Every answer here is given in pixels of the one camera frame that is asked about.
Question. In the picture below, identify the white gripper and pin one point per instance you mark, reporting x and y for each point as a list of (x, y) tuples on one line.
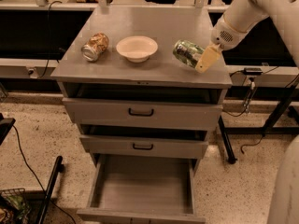
[(224, 34)]

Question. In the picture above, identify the green soda can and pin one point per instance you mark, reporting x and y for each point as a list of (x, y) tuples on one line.
[(188, 52)]

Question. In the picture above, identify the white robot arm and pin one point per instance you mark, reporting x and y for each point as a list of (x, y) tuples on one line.
[(284, 207)]

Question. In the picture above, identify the grey drawer cabinet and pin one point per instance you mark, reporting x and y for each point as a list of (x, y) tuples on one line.
[(165, 25)]

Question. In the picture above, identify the grey top drawer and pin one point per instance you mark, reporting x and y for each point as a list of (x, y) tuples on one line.
[(140, 106)]

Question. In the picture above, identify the grey drawer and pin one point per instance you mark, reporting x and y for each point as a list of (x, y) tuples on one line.
[(140, 106), (152, 142), (142, 190)]

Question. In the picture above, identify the brown patterned can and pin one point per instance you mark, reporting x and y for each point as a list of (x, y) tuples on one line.
[(95, 47)]

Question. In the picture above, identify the grey middle drawer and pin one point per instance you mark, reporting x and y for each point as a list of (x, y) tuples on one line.
[(152, 142)]

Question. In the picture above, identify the grey bottom drawer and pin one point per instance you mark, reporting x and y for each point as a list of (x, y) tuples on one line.
[(142, 190)]

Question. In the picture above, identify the black power adapter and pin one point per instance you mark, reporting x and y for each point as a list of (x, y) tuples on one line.
[(252, 71)]

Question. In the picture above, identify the white bowl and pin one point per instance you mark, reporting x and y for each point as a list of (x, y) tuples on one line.
[(137, 49)]

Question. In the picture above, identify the black table leg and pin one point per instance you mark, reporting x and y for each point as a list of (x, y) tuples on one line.
[(231, 156)]

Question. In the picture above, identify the black stand leg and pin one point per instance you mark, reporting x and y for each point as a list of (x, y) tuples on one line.
[(57, 168)]

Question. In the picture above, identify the wire basket with items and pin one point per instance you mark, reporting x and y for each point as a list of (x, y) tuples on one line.
[(14, 208)]

